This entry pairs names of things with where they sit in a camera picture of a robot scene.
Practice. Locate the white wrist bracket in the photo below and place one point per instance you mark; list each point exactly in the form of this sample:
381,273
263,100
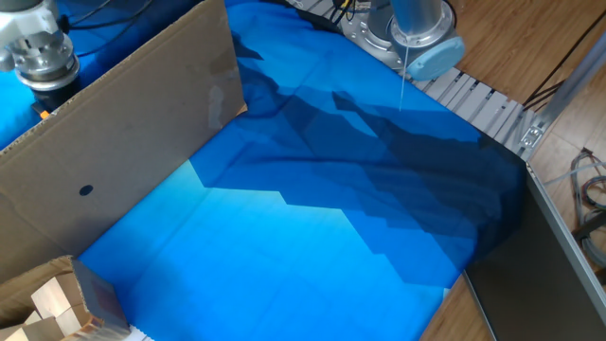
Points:
28,19

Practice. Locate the blue mountain print cloth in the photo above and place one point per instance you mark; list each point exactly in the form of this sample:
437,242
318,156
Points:
308,213

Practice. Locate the white zip tie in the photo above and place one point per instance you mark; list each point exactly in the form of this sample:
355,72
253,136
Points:
404,76

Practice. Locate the small open cardboard box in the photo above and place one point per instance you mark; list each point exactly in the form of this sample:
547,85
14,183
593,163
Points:
94,298

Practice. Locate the dark grey framed panel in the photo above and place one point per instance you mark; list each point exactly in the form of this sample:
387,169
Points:
530,284

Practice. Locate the slotted aluminium table frame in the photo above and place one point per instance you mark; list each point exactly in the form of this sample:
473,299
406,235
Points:
478,104

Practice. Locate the large cardboard wall panel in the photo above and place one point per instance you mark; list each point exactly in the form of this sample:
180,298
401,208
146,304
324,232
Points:
123,151

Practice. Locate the aluminium post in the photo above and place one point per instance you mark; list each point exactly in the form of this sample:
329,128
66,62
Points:
573,80

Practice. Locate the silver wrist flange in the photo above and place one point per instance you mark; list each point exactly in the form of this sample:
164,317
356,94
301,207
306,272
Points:
45,61

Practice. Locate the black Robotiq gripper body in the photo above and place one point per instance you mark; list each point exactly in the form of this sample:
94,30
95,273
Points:
57,95

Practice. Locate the light wooden block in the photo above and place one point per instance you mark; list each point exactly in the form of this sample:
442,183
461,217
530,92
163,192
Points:
71,322
33,331
49,296

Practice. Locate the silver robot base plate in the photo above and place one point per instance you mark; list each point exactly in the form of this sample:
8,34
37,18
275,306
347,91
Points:
369,45

